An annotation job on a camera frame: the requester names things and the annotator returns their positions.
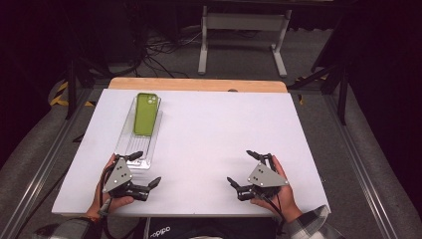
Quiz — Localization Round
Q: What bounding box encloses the bundle of black floor cables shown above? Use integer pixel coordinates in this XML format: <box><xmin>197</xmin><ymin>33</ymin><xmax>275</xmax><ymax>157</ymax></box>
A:
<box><xmin>108</xmin><ymin>29</ymin><xmax>260</xmax><ymax>79</ymax></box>

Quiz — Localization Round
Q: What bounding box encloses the clear plastic tray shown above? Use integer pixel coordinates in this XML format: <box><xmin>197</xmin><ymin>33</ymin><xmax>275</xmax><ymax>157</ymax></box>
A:
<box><xmin>114</xmin><ymin>96</ymin><xmax>164</xmax><ymax>170</ymax></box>

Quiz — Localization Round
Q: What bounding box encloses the person's right hand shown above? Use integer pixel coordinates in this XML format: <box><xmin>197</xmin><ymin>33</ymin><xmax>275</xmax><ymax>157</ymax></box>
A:
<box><xmin>250</xmin><ymin>154</ymin><xmax>304</xmax><ymax>223</ymax></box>

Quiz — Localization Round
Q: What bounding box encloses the person's left hand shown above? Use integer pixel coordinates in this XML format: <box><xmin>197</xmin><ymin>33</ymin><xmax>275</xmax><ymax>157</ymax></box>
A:
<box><xmin>86</xmin><ymin>152</ymin><xmax>135</xmax><ymax>221</ymax></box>

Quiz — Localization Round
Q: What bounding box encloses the wooden table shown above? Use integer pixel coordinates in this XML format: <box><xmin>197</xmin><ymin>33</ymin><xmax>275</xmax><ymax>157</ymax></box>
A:
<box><xmin>107</xmin><ymin>77</ymin><xmax>289</xmax><ymax>94</ymax></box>

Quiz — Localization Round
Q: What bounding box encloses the right hand-held gripper cable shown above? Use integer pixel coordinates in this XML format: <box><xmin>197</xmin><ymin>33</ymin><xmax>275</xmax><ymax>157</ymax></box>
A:
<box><xmin>258</xmin><ymin>192</ymin><xmax>288</xmax><ymax>237</ymax></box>

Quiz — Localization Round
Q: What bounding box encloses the metal floor rail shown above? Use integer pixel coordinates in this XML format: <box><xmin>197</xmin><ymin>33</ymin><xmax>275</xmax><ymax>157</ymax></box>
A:
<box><xmin>322</xmin><ymin>94</ymin><xmax>399</xmax><ymax>239</ymax></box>
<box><xmin>0</xmin><ymin>88</ymin><xmax>96</xmax><ymax>239</ymax></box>

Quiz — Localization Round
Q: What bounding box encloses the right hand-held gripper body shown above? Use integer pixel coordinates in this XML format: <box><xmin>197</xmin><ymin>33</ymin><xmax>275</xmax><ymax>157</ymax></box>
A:
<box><xmin>236</xmin><ymin>152</ymin><xmax>290</xmax><ymax>202</ymax></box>

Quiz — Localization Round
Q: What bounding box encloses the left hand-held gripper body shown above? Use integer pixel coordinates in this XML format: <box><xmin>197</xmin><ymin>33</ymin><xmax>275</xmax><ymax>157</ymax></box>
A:
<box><xmin>102</xmin><ymin>154</ymin><xmax>151</xmax><ymax>202</ymax></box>

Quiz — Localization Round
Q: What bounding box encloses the white board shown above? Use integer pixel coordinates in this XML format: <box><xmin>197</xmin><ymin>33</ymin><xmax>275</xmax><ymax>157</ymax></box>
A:
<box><xmin>51</xmin><ymin>88</ymin><xmax>330</xmax><ymax>218</ymax></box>

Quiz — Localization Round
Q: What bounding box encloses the white metal stand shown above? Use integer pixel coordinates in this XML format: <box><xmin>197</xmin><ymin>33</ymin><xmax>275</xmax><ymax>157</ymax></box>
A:
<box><xmin>197</xmin><ymin>4</ymin><xmax>293</xmax><ymax>79</ymax></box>

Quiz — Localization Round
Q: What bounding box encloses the black metal stand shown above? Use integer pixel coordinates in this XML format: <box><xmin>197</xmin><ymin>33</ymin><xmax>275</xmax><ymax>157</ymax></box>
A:
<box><xmin>287</xmin><ymin>13</ymin><xmax>352</xmax><ymax>126</ymax></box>
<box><xmin>64</xmin><ymin>56</ymin><xmax>110</xmax><ymax>120</ymax></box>

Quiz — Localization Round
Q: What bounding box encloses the person's dark clothing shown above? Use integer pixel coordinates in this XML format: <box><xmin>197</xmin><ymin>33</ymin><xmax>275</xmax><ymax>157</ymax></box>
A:
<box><xmin>145</xmin><ymin>217</ymin><xmax>282</xmax><ymax>239</ymax></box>

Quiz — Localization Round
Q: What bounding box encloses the green phone case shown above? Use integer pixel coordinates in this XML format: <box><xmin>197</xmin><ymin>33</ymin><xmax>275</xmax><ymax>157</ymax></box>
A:
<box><xmin>132</xmin><ymin>92</ymin><xmax>159</xmax><ymax>137</ymax></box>

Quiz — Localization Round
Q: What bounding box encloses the yellow and black floor tape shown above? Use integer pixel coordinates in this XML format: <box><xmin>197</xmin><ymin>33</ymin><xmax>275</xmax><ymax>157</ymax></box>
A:
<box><xmin>49</xmin><ymin>81</ymin><xmax>98</xmax><ymax>108</ymax></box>

